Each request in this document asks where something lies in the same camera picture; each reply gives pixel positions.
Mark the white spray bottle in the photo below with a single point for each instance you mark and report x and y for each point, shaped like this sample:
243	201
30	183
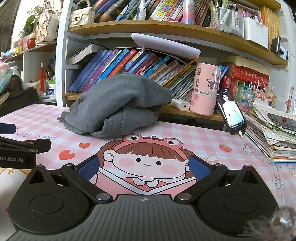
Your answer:
141	10

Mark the green plant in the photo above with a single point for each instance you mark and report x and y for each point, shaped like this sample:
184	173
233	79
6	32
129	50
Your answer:
30	20

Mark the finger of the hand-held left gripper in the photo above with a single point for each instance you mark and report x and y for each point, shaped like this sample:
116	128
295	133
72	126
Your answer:
8	128
41	145

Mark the white storage box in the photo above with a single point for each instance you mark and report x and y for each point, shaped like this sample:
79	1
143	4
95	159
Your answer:
254	32

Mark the red round jar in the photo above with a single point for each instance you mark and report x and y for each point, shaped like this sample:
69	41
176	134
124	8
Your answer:
31	43

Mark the white bottle with blue label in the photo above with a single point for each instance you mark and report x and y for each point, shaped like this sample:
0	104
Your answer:
52	91

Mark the grey sweatshirt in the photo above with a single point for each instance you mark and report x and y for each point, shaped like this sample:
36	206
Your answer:
120	102

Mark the dark phone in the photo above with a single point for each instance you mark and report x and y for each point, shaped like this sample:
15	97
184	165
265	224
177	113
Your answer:
282	120

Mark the dark brown pouch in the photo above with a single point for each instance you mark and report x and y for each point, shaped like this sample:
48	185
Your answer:
18	82

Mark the row of colourful slim books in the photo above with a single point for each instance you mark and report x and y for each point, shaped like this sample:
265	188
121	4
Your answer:
104	67

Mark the cartoon wall sticker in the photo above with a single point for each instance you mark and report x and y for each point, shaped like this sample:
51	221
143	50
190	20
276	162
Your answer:
289	102

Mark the white charger plug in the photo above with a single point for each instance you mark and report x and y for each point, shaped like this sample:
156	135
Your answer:
180	103

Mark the pink checked cartoon tablecloth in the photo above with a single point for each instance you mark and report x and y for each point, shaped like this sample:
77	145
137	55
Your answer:
208	139

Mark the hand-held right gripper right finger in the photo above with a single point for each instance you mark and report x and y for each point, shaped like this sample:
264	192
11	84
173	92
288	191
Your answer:
200	168

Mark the white side shelf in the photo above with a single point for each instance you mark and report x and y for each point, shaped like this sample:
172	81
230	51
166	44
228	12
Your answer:
32	60

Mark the row of assorted books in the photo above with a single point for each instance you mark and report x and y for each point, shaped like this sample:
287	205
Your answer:
161	9

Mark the wooden bookshelf with white frame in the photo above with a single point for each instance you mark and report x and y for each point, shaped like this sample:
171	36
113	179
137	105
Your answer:
143	26

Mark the black box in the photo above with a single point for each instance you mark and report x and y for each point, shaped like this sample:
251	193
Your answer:
23	98

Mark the row of yellow books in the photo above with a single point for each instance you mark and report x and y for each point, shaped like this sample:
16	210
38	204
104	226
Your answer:
274	23

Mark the lit black smartphone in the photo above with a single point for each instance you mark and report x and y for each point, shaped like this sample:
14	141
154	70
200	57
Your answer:
231	111

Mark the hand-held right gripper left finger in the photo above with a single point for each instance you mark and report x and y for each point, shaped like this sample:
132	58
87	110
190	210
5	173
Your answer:
89	167

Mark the white plush in iridescent wrap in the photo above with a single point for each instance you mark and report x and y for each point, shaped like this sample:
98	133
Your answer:
7	76

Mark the white quilted handbag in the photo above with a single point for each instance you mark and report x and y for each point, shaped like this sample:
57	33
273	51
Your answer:
81	16

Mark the upright red book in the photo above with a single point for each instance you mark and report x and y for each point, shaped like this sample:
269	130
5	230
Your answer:
234	89

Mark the cartoon paper plaque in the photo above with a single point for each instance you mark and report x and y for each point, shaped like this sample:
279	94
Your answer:
46	27

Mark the black stand frame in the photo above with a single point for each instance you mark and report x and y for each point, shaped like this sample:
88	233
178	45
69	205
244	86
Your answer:
277	46

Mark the stack of papers and notebooks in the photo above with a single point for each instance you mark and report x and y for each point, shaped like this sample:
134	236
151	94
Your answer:
261	134

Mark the pastel pink bottle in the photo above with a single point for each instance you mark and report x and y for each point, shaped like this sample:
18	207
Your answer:
188	11

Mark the holder with pens and pencils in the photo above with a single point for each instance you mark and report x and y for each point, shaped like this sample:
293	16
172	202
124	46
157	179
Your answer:
49	75

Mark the furry crystal ball charm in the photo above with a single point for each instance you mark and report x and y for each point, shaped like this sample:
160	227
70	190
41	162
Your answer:
281	219

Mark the clear pen organiser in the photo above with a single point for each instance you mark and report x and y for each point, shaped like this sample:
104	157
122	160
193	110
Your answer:
231	20

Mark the thick black-cover book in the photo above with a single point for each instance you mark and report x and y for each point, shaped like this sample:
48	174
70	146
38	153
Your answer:
78	58

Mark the pink sticker cup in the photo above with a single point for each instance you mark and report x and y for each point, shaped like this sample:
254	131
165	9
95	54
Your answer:
203	104

